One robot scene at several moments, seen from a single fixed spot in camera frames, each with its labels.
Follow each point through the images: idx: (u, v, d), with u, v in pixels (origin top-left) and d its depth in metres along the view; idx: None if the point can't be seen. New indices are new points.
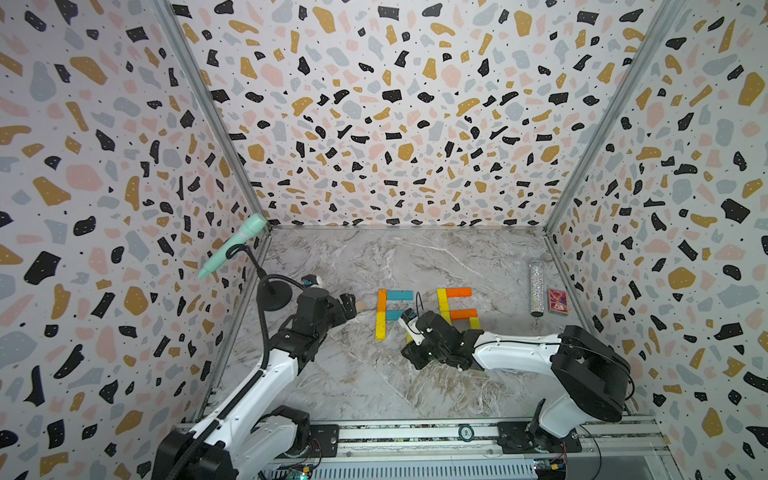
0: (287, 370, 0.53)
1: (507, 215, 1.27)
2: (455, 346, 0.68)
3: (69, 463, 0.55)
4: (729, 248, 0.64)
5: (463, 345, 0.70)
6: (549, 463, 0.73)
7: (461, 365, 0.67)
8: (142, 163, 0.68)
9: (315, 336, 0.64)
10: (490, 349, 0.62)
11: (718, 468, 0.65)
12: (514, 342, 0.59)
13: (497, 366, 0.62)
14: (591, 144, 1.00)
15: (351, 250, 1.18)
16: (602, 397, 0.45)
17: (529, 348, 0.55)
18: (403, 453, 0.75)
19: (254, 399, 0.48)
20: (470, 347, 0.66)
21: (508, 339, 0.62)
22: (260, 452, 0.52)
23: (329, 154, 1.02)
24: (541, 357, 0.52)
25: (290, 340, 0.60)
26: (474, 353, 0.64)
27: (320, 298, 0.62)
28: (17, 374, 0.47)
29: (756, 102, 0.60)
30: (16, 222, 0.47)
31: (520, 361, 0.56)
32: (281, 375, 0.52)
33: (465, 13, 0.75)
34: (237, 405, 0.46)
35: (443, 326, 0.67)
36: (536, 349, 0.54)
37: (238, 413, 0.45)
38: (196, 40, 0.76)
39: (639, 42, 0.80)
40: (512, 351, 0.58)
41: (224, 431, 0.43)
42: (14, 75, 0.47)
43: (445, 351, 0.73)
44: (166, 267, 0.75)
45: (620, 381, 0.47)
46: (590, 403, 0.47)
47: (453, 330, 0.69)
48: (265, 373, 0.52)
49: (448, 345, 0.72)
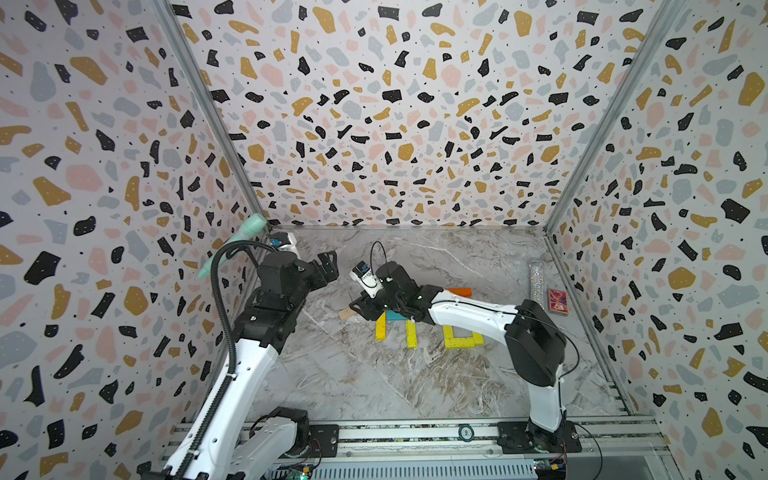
0: (263, 362, 0.46)
1: (507, 215, 1.27)
2: (412, 297, 0.68)
3: (69, 464, 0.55)
4: (729, 248, 0.64)
5: (419, 298, 0.70)
6: (549, 463, 0.73)
7: (414, 317, 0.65)
8: (142, 163, 0.68)
9: (288, 308, 0.54)
10: (447, 307, 0.63)
11: (718, 468, 0.65)
12: (472, 304, 0.61)
13: (454, 324, 0.63)
14: (591, 144, 1.00)
15: (351, 250, 1.18)
16: (542, 369, 0.50)
17: (487, 313, 0.57)
18: (403, 453, 0.75)
19: (232, 410, 0.42)
20: (426, 300, 0.67)
21: (466, 300, 0.62)
22: (262, 454, 0.52)
23: (328, 154, 1.02)
24: (497, 323, 0.55)
25: (257, 320, 0.50)
26: (429, 308, 0.65)
27: (285, 266, 0.51)
28: (17, 374, 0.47)
29: (756, 102, 0.60)
30: (16, 222, 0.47)
31: (476, 324, 0.58)
32: (256, 370, 0.45)
33: (465, 13, 0.75)
34: (214, 423, 0.41)
35: (403, 278, 0.66)
36: (492, 314, 0.56)
37: (216, 432, 0.40)
38: (196, 40, 0.76)
39: (639, 42, 0.80)
40: (469, 313, 0.59)
41: (204, 460, 0.38)
42: (15, 75, 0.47)
43: (401, 301, 0.73)
44: (166, 267, 0.75)
45: (560, 353, 0.52)
46: (530, 371, 0.52)
47: (412, 282, 0.68)
48: (236, 375, 0.45)
49: (405, 296, 0.72)
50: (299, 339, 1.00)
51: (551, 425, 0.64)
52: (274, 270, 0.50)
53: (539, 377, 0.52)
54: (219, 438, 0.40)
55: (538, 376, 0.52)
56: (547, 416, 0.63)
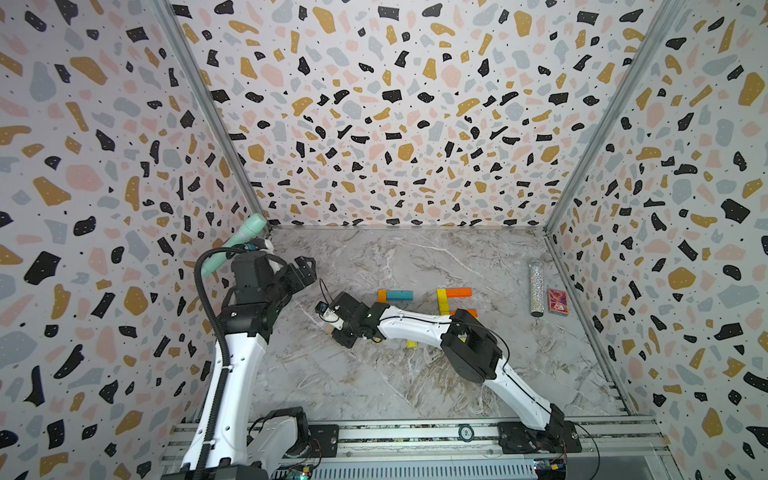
0: (256, 350, 0.47)
1: (507, 215, 1.27)
2: (362, 317, 0.75)
3: (69, 464, 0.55)
4: (729, 249, 0.64)
5: (370, 316, 0.77)
6: (549, 463, 0.73)
7: (366, 334, 0.73)
8: (142, 163, 0.68)
9: (267, 300, 0.55)
10: (393, 323, 0.69)
11: (718, 468, 0.65)
12: (414, 318, 0.67)
13: (399, 336, 0.69)
14: (591, 144, 1.00)
15: (351, 251, 1.17)
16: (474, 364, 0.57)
17: (425, 326, 0.64)
18: (403, 453, 0.75)
19: (238, 398, 0.43)
20: (376, 318, 0.72)
21: (410, 315, 0.69)
22: (271, 445, 0.53)
23: (328, 154, 1.02)
24: (435, 333, 0.62)
25: (241, 313, 0.51)
26: (378, 325, 0.70)
27: (259, 259, 0.53)
28: (17, 374, 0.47)
29: (756, 102, 0.60)
30: (16, 222, 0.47)
31: (419, 335, 0.64)
32: (251, 358, 0.46)
33: (464, 13, 0.75)
34: (223, 413, 0.41)
35: (350, 303, 0.74)
36: (431, 326, 0.63)
37: (228, 421, 0.41)
38: (197, 40, 0.76)
39: (639, 42, 0.80)
40: (412, 327, 0.65)
41: (223, 446, 0.39)
42: (14, 75, 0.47)
43: (352, 323, 0.81)
44: (166, 267, 0.75)
45: (490, 351, 0.60)
46: (469, 371, 0.59)
47: (360, 304, 0.76)
48: (233, 367, 0.45)
49: (356, 318, 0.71)
50: (298, 339, 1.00)
51: (539, 422, 0.64)
52: (248, 263, 0.52)
53: (477, 373, 0.58)
54: (232, 425, 0.40)
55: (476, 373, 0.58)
56: (530, 415, 0.64)
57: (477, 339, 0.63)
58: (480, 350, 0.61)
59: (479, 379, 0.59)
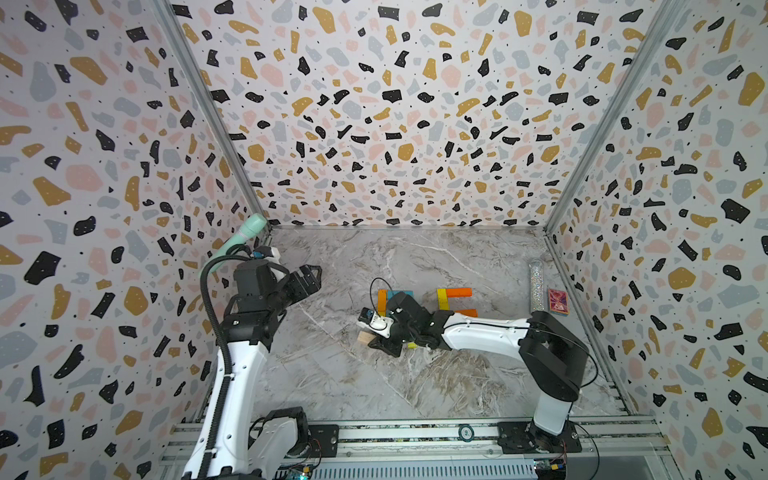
0: (257, 359, 0.47)
1: (507, 215, 1.27)
2: (425, 325, 0.69)
3: (69, 464, 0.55)
4: (729, 249, 0.64)
5: (433, 325, 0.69)
6: (549, 463, 0.73)
7: (430, 344, 0.66)
8: (142, 163, 0.68)
9: (269, 308, 0.55)
10: (460, 330, 0.62)
11: (718, 468, 0.65)
12: (484, 324, 0.60)
13: (465, 345, 0.62)
14: (591, 143, 1.00)
15: (351, 251, 1.17)
16: (562, 378, 0.47)
17: (498, 332, 0.56)
18: (403, 453, 0.75)
19: (240, 407, 0.43)
20: (439, 328, 0.66)
21: (477, 321, 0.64)
22: (272, 450, 0.53)
23: (329, 154, 1.02)
24: (510, 341, 0.53)
25: (243, 322, 0.51)
26: (443, 333, 0.64)
27: (261, 268, 0.54)
28: (17, 374, 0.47)
29: (756, 102, 0.60)
30: (16, 222, 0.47)
31: (490, 343, 0.56)
32: (252, 366, 0.46)
33: (465, 13, 0.75)
34: (226, 421, 0.41)
35: (413, 308, 0.67)
36: (504, 333, 0.55)
37: (229, 429, 0.41)
38: (196, 40, 0.76)
39: (639, 42, 0.80)
40: (482, 334, 0.58)
41: (225, 455, 0.39)
42: (14, 75, 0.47)
43: (414, 330, 0.72)
44: (166, 267, 0.75)
45: (579, 364, 0.50)
46: (554, 386, 0.49)
47: (422, 311, 0.69)
48: (235, 375, 0.45)
49: (417, 325, 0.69)
50: (299, 339, 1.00)
51: (555, 429, 0.63)
52: (250, 272, 0.52)
53: (563, 391, 0.49)
54: (233, 434, 0.40)
55: (562, 390, 0.49)
56: (553, 421, 0.62)
57: (563, 348, 0.52)
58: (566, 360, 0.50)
59: (562, 395, 0.50)
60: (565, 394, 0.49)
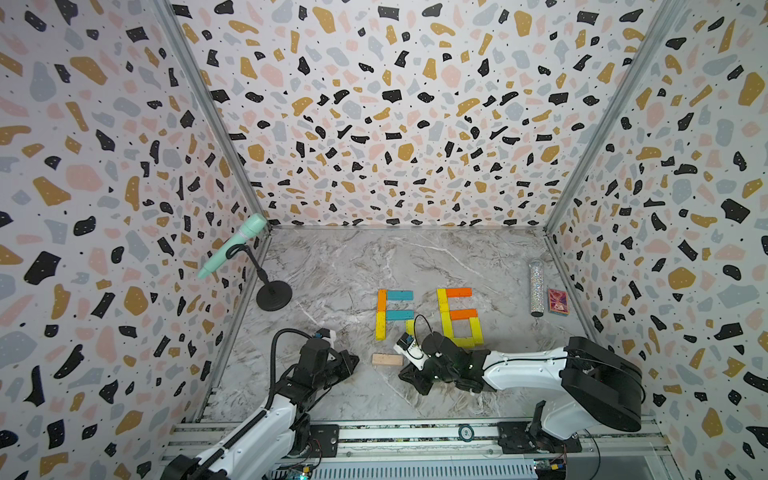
0: (285, 416, 0.56)
1: (507, 215, 1.27)
2: (465, 370, 0.67)
3: (69, 464, 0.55)
4: (729, 248, 0.64)
5: (473, 368, 0.69)
6: (549, 463, 0.73)
7: (473, 388, 0.65)
8: (142, 163, 0.68)
9: (313, 387, 0.68)
10: (499, 370, 0.60)
11: (718, 468, 0.65)
12: (521, 359, 0.58)
13: (510, 386, 0.60)
14: (591, 144, 1.00)
15: (351, 250, 1.18)
16: (616, 408, 0.44)
17: (537, 365, 0.54)
18: (403, 453, 0.75)
19: (260, 431, 0.52)
20: (479, 370, 0.65)
21: (515, 357, 0.60)
22: (256, 467, 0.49)
23: (329, 154, 1.02)
24: (551, 373, 0.51)
25: (291, 388, 0.63)
26: (485, 376, 0.62)
27: (322, 351, 0.67)
28: (17, 374, 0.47)
29: (756, 102, 0.60)
30: (16, 222, 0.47)
31: (532, 379, 0.55)
32: (281, 418, 0.56)
33: (465, 13, 0.75)
34: (244, 435, 0.50)
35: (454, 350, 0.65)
36: (543, 365, 0.53)
37: (243, 445, 0.48)
38: (196, 40, 0.76)
39: (639, 42, 0.80)
40: (521, 370, 0.56)
41: (228, 460, 0.46)
42: (15, 75, 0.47)
43: (455, 375, 0.70)
44: (166, 267, 0.75)
45: (632, 389, 0.46)
46: (610, 416, 0.46)
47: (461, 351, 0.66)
48: (268, 413, 0.56)
49: (459, 369, 0.69)
50: (298, 340, 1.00)
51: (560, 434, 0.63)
52: (312, 352, 0.66)
53: (621, 420, 0.45)
54: (243, 450, 0.48)
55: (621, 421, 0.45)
56: (562, 428, 0.61)
57: (608, 372, 0.50)
58: (616, 386, 0.47)
59: (622, 425, 0.46)
60: (625, 423, 0.45)
